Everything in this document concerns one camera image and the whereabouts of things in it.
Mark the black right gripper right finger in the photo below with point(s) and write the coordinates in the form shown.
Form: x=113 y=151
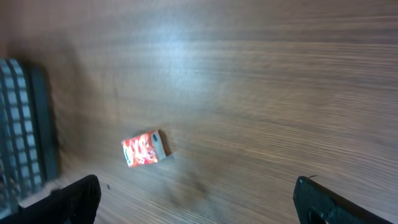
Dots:
x=316 y=204

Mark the grey plastic mesh basket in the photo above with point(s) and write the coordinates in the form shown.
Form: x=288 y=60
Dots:
x=28 y=159

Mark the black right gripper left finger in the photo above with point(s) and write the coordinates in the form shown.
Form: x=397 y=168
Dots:
x=75 y=203

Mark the red small carton box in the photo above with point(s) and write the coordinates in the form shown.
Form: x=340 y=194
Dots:
x=146 y=148

